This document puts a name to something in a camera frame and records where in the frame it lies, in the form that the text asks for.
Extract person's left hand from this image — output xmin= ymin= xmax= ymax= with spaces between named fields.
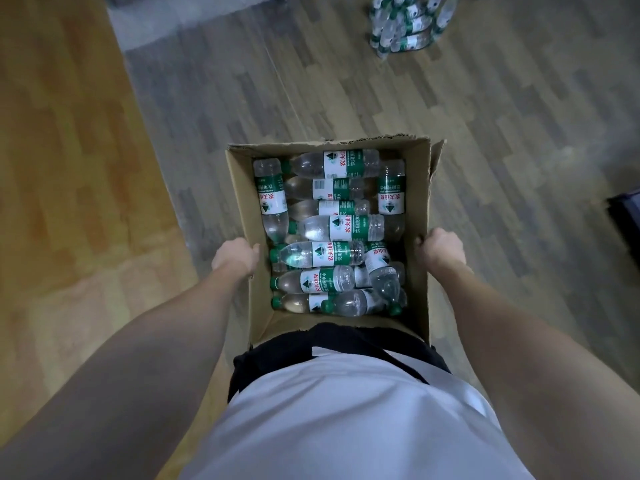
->
xmin=211 ymin=237 xmax=261 ymax=281

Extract person's right hand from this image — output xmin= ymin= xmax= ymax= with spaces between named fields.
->
xmin=413 ymin=227 xmax=469 ymax=275

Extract brown cardboard box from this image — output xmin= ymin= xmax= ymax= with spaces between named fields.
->
xmin=225 ymin=136 xmax=446 ymax=345

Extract water bottles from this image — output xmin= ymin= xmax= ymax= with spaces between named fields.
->
xmin=252 ymin=148 xmax=409 ymax=318
xmin=369 ymin=0 xmax=460 ymax=61

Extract person's left forearm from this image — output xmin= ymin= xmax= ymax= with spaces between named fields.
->
xmin=0 ymin=267 xmax=251 ymax=480

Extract person's right forearm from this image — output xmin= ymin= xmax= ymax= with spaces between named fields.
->
xmin=429 ymin=262 xmax=640 ymax=480

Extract person's black shorts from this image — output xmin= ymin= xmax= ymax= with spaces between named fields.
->
xmin=227 ymin=322 xmax=451 ymax=403

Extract person's white shirt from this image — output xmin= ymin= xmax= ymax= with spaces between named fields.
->
xmin=179 ymin=347 xmax=536 ymax=480

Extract dark grey floor object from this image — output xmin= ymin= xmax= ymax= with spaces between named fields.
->
xmin=607 ymin=192 xmax=640 ymax=268

